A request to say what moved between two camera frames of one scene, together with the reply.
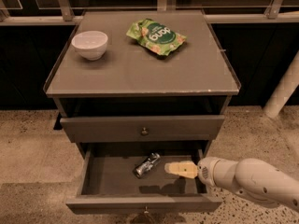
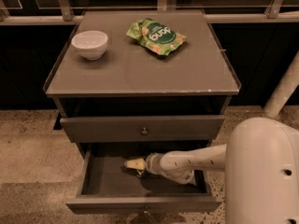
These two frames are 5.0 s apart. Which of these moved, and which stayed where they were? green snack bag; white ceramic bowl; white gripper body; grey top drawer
Moved: white gripper body
Stayed: white ceramic bowl; green snack bag; grey top drawer
